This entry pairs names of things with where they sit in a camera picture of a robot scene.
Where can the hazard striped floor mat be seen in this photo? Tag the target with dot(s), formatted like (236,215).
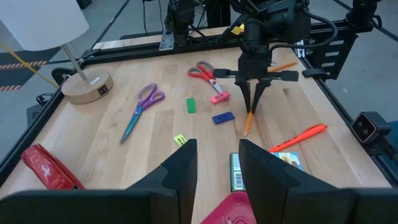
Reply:
(18,74)

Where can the green eraser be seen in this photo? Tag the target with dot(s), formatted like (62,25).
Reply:
(191,105)

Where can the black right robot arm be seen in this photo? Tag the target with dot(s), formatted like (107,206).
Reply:
(286,18)

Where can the crayon box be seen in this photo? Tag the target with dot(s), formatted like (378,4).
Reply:
(237,171)

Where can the orange highlighter pen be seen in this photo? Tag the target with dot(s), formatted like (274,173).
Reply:
(298,137)

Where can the black table-level camera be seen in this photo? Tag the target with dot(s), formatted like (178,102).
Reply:
(368,127)

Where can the yellow pencil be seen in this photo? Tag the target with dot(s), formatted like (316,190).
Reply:
(248,124)
(281,66)

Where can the pink plastic pencil case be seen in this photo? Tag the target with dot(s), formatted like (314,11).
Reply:
(230,210)

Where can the white shade wooden lamp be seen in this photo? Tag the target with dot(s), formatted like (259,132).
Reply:
(37,21)

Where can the blue eraser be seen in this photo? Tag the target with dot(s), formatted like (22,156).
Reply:
(223,117)

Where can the yellow eraser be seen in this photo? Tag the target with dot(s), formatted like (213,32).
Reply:
(180,139)

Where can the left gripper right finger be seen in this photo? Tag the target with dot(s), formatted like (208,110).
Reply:
(261,174)

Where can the pink eraser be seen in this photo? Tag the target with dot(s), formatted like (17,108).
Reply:
(220,97)

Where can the black aluminium table frame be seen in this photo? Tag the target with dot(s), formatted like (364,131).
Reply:
(140,51)

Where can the black ribbed floor pedal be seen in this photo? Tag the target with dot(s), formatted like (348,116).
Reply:
(32,113)

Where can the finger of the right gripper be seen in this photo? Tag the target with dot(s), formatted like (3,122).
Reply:
(244,90)
(260,90)

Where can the red stapler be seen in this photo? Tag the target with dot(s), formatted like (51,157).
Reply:
(49,169)

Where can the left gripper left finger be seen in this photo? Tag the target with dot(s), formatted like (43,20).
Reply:
(183,168)

